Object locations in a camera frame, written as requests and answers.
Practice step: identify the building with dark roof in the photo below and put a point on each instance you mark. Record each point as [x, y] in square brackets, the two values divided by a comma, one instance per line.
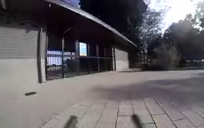
[20, 43]

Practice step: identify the small dark object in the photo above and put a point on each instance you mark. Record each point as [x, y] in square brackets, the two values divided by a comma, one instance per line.
[30, 93]

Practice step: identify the group of trees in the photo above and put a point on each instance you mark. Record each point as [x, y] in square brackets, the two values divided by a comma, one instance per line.
[186, 40]

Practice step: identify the robot's own part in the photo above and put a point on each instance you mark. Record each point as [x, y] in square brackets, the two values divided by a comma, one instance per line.
[70, 122]
[136, 121]

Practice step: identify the grey paved path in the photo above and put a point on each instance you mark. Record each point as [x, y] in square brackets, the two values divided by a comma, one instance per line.
[130, 96]

